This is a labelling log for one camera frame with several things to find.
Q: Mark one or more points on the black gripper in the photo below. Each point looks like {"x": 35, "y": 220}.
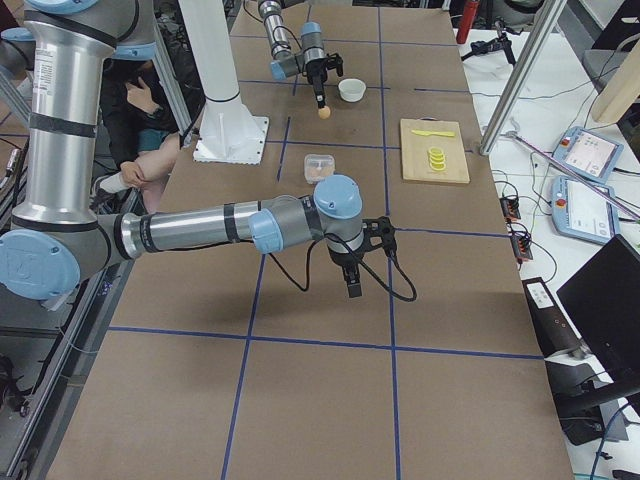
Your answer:
{"x": 344, "y": 259}
{"x": 316, "y": 76}

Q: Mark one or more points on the brown egg from bowl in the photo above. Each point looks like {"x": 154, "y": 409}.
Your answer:
{"x": 324, "y": 112}

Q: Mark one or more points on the clear plastic egg carton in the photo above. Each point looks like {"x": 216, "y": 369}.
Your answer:
{"x": 317, "y": 167}

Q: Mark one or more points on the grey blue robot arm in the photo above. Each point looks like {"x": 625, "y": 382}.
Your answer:
{"x": 295, "y": 45}
{"x": 57, "y": 238}

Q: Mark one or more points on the black box white label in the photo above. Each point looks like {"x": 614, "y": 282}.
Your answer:
{"x": 554, "y": 334}

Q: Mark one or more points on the white ceramic bowl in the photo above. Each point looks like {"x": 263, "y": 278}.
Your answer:
{"x": 352, "y": 90}

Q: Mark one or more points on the bamboo cutting board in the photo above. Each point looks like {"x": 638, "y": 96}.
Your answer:
{"x": 415, "y": 156}

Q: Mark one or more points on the yellow plastic knife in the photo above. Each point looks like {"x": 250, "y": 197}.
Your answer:
{"x": 426, "y": 133}

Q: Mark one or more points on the orange terminal board near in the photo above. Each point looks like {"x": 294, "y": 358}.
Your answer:
{"x": 521, "y": 245}

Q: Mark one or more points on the orange terminal board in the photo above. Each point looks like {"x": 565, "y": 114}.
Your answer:
{"x": 521, "y": 245}
{"x": 510, "y": 208}

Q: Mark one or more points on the orange terminal board far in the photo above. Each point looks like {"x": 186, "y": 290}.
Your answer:
{"x": 510, "y": 208}

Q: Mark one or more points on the red cylinder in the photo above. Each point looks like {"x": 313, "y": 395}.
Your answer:
{"x": 467, "y": 20}

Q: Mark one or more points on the person in black jacket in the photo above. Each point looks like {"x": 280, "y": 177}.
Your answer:
{"x": 143, "y": 135}

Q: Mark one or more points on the blue teach pendant near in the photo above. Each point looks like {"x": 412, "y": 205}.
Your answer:
{"x": 578, "y": 212}

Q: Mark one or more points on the blue teach pendant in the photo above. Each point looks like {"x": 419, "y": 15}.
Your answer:
{"x": 588, "y": 154}
{"x": 578, "y": 212}

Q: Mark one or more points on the black monitor with stand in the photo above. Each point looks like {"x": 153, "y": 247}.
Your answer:
{"x": 602, "y": 301}

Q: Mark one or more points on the blue teach pendant far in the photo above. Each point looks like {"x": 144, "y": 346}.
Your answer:
{"x": 588, "y": 154}

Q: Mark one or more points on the wooden beam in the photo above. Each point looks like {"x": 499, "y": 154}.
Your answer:
{"x": 621, "y": 91}

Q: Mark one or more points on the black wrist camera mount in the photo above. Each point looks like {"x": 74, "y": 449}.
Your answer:
{"x": 334, "y": 62}
{"x": 379, "y": 233}

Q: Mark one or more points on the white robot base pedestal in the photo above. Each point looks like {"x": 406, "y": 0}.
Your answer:
{"x": 228, "y": 132}

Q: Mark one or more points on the aluminium frame post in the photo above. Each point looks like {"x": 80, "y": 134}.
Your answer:
{"x": 543, "y": 26}

